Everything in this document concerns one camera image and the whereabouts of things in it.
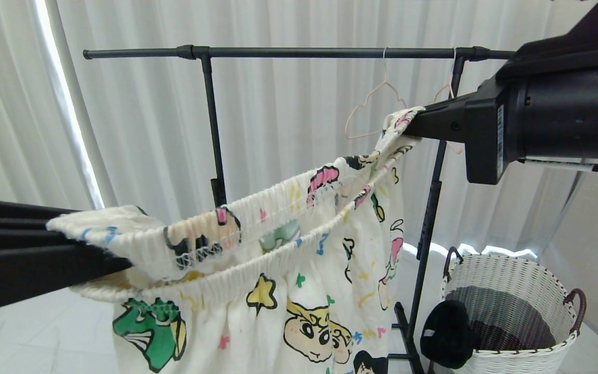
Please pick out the pink clothes hanger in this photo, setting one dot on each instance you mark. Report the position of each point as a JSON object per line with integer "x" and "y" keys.
{"x": 452, "y": 91}
{"x": 384, "y": 72}

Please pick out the black garment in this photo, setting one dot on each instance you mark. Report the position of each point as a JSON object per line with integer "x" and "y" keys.
{"x": 447, "y": 332}

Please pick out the white laundry basket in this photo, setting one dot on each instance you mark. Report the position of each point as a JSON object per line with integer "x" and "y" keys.
{"x": 506, "y": 275}

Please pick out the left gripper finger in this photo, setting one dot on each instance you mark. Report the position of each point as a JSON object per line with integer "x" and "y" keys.
{"x": 8, "y": 215}
{"x": 18, "y": 275}

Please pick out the white curtain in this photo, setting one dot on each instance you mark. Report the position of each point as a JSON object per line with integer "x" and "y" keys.
{"x": 278, "y": 130}

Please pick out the black clothes rack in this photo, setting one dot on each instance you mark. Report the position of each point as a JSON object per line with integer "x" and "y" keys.
{"x": 304, "y": 52}

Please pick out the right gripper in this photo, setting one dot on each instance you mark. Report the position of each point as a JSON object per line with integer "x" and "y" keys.
{"x": 553, "y": 119}

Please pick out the cream printed garment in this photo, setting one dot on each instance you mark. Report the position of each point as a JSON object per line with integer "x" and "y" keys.
{"x": 288, "y": 291}

